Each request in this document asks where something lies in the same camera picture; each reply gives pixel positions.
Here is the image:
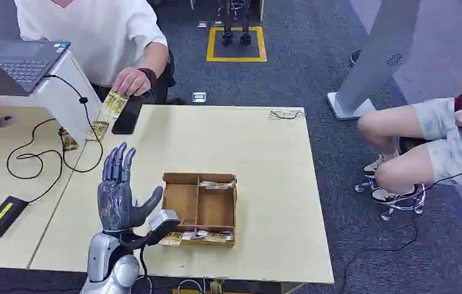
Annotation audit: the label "black power adapter yellow label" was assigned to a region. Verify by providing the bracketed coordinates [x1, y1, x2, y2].
[0, 195, 29, 239]

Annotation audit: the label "white laptop stand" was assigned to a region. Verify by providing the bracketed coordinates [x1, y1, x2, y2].
[0, 50, 102, 143]

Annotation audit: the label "folded thin-rimmed eyeglasses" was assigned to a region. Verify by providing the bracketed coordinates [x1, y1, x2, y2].
[268, 109, 306, 121]

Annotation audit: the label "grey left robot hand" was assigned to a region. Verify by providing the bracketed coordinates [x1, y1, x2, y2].
[97, 141, 164, 235]

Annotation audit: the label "seated person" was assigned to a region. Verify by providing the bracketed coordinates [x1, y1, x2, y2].
[356, 53, 462, 206]

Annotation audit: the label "black stool with chrome base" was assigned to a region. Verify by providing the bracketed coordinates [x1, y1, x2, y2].
[354, 137, 427, 222]

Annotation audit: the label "black robot leg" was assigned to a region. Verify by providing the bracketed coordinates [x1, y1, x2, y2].
[219, 0, 235, 47]
[237, 0, 253, 46]

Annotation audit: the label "white cable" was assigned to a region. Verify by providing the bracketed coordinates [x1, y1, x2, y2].
[133, 275, 206, 294]

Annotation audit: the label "dark grey laptop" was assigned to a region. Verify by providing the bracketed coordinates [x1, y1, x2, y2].
[0, 38, 72, 98]

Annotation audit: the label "person in white top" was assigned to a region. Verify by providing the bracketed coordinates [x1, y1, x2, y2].
[13, 0, 185, 107]

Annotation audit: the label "black laptop power cable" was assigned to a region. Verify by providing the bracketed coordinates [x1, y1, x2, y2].
[6, 74, 105, 204]

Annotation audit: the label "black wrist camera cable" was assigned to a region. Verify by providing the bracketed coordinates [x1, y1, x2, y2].
[138, 245, 151, 282]

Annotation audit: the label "person's hand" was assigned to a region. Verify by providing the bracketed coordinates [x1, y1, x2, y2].
[111, 67, 153, 97]

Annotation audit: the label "pale pillar with white base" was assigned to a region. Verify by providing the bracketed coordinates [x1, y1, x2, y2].
[327, 0, 423, 122]

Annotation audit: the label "printed yellow card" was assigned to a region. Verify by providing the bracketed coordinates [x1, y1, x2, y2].
[96, 89, 129, 123]
[58, 127, 80, 152]
[158, 232, 184, 248]
[85, 121, 110, 142]

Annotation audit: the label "printed card stack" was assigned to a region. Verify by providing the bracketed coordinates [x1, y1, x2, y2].
[198, 180, 237, 190]
[180, 229, 234, 244]

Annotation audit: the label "long black floor cable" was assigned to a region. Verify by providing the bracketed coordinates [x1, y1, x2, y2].
[338, 156, 462, 294]

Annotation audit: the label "black smartphone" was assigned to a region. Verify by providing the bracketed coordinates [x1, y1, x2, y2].
[111, 96, 145, 135]

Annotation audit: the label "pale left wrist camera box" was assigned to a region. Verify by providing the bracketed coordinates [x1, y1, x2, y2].
[146, 209, 181, 246]

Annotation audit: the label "wooden compartment card box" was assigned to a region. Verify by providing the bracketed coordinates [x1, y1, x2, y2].
[161, 171, 239, 249]

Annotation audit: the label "black wristwatch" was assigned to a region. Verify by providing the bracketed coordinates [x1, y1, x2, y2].
[138, 67, 158, 88]

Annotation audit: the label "yellow floor tape square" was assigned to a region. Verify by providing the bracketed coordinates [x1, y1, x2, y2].
[206, 26, 268, 63]

